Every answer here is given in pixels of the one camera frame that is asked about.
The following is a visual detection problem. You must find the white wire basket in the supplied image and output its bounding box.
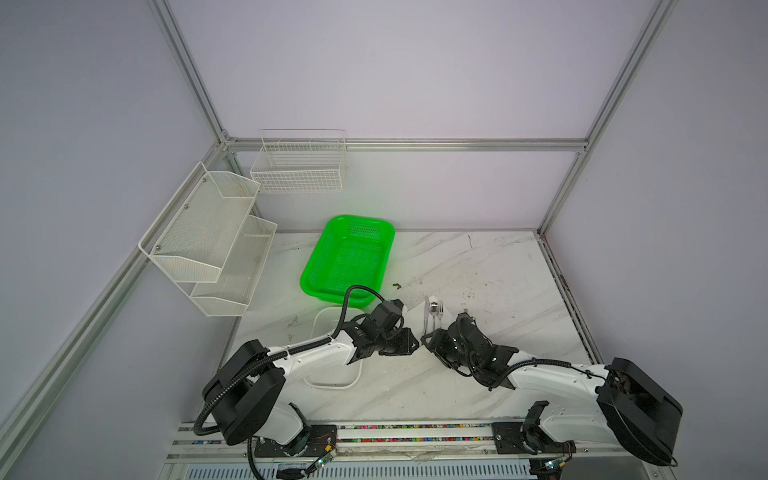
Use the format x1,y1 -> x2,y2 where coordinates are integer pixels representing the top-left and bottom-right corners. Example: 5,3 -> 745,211
250,129 -> 347,194

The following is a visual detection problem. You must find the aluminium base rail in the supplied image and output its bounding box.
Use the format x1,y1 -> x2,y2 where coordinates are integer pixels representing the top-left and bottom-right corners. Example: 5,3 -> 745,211
167,419 -> 661,480

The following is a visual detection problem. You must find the white mesh upper shelf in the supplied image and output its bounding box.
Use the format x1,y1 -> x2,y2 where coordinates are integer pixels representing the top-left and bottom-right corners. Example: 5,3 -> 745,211
138,163 -> 260,283

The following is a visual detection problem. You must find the silver spoon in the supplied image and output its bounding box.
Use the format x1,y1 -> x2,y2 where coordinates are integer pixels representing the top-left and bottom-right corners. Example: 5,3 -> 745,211
429,300 -> 444,332

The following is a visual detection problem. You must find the white mesh shelf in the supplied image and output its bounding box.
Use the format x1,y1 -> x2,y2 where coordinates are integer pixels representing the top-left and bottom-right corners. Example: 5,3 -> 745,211
191,215 -> 277,317
138,163 -> 260,283

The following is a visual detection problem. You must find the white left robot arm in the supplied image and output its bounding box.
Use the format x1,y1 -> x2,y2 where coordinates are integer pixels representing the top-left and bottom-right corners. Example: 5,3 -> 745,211
192,299 -> 419,456

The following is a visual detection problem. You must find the white rectangular tray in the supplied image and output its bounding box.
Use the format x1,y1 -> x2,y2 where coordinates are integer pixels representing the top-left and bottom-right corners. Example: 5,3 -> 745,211
303,307 -> 363,390

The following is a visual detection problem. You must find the white mesh lower shelf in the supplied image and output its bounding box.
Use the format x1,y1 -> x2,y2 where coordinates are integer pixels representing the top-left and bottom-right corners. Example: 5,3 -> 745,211
191,215 -> 277,317

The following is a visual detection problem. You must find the silver fork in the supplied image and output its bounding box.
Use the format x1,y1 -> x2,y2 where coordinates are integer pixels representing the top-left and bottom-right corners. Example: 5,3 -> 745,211
422,296 -> 431,336

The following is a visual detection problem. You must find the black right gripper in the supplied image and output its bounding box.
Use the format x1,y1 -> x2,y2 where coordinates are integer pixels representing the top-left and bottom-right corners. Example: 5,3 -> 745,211
418,327 -> 477,370

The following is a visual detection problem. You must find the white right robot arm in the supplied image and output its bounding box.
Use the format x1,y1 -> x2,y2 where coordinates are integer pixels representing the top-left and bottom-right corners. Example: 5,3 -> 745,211
421,312 -> 683,467

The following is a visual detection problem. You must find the green plastic basket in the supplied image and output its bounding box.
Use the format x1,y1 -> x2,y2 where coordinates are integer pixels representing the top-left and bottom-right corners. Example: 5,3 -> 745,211
300,215 -> 396,304

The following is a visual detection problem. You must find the black corrugated cable hose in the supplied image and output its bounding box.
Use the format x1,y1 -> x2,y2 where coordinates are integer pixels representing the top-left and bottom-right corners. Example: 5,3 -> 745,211
191,284 -> 388,480

